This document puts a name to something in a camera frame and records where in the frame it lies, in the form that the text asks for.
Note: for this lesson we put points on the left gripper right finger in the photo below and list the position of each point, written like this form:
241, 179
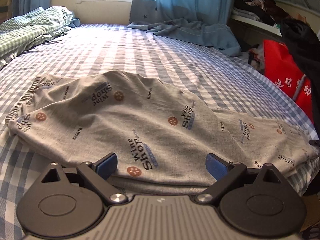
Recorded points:
227, 176

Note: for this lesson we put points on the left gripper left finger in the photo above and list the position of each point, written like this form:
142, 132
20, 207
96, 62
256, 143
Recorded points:
95, 175

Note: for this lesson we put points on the grey printed pants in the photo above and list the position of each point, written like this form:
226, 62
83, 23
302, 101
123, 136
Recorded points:
161, 134

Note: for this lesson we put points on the blue checked bed sheet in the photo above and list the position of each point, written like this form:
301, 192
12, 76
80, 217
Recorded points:
221, 81

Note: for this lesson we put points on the red fabric bag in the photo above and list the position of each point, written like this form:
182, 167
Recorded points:
281, 69

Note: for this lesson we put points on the blue cloth on bed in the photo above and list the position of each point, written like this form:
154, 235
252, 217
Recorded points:
218, 36

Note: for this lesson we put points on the black jacket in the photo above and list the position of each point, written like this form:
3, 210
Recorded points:
303, 45

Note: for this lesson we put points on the green checked quilt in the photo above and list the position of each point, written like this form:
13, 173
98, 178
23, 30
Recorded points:
36, 27

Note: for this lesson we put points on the dark clothes on shelf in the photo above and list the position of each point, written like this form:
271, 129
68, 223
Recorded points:
266, 11

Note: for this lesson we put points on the white shelf unit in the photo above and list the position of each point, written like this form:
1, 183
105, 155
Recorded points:
253, 18

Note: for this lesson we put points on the blue star curtain right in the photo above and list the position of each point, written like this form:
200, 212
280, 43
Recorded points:
157, 11

